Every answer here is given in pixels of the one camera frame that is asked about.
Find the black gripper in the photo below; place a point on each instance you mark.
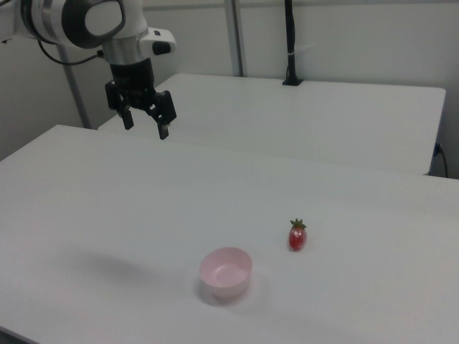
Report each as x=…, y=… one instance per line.
x=132, y=80

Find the red strawberry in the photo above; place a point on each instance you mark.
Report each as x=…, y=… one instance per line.
x=297, y=238

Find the pink plastic bowl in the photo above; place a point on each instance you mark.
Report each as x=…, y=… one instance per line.
x=215, y=286

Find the white side table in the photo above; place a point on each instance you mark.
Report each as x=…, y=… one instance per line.
x=287, y=118

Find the slanted aluminium frame post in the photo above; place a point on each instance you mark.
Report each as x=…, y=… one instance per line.
x=77, y=96

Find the upright aluminium frame post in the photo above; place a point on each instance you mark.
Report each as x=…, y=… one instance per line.
x=238, y=36

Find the black camera stand pole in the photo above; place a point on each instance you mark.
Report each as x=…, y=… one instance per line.
x=291, y=36

